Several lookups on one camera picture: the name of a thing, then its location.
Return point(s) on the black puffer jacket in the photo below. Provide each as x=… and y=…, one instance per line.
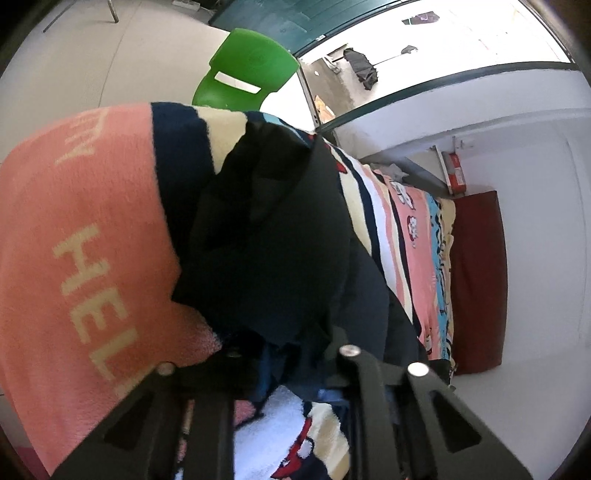
x=277, y=230

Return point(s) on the green plastic chair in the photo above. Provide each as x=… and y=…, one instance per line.
x=249, y=55

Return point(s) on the black umbrella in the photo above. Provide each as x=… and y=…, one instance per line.
x=362, y=64

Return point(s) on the dark green door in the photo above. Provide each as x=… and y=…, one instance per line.
x=286, y=18

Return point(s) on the metal chair leg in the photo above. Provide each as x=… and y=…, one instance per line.
x=113, y=10

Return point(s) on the pink printed cartoon blanket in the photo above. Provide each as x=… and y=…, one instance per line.
x=69, y=207

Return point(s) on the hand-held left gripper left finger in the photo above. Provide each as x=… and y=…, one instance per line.
x=207, y=381

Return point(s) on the dark red cushion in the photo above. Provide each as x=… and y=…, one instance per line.
x=478, y=277

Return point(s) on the red box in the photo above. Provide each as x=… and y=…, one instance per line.
x=455, y=173

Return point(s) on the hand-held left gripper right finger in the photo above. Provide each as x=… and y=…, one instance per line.
x=364, y=385

